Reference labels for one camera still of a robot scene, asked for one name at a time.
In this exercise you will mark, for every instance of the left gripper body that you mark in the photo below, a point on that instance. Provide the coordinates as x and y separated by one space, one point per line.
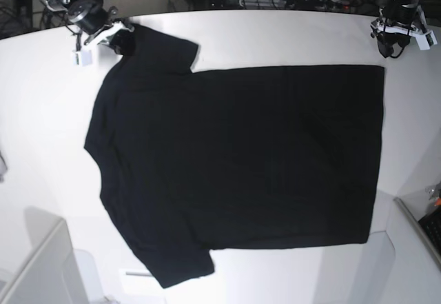
400 19

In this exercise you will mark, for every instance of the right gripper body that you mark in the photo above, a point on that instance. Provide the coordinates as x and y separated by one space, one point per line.
90 17

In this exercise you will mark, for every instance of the black T-shirt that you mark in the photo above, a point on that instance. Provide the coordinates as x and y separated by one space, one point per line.
265 158

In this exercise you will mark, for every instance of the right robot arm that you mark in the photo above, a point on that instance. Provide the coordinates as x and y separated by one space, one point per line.
105 39

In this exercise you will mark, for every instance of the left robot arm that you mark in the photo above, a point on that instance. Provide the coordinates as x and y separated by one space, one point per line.
403 43

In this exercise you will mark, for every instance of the black power strip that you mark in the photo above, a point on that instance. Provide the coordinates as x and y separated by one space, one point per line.
315 5

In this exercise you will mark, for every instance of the black keyboard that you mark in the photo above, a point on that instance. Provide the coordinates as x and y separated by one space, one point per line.
431 226

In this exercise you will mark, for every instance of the grey left monitor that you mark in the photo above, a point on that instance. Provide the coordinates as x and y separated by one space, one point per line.
50 273

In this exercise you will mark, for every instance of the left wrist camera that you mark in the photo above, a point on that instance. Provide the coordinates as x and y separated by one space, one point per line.
426 41

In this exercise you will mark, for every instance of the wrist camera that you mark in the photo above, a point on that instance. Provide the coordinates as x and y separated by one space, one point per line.
82 58
426 41

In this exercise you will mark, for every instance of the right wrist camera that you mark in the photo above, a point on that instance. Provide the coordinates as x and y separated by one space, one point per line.
82 58

